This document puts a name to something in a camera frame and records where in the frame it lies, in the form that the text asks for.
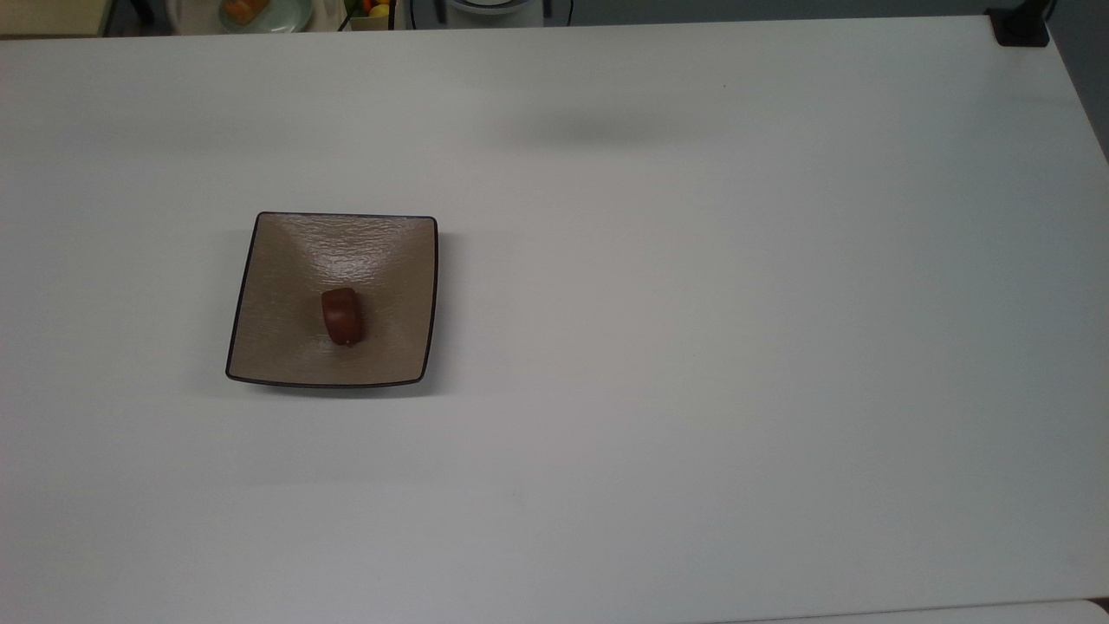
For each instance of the small brown round food item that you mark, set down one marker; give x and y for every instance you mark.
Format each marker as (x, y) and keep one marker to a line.
(342, 316)

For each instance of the round pale green plate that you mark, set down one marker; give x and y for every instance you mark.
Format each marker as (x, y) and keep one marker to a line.
(290, 17)

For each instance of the square beige ceramic plate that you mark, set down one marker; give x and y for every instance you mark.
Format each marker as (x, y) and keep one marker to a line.
(286, 329)

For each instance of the white round device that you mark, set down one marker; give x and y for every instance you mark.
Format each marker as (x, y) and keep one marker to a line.
(494, 7)

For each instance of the box with colourful fruits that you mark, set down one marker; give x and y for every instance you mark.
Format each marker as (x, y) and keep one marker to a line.
(372, 13)

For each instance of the orange bread piece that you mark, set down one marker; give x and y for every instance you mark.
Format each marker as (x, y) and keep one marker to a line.
(245, 9)

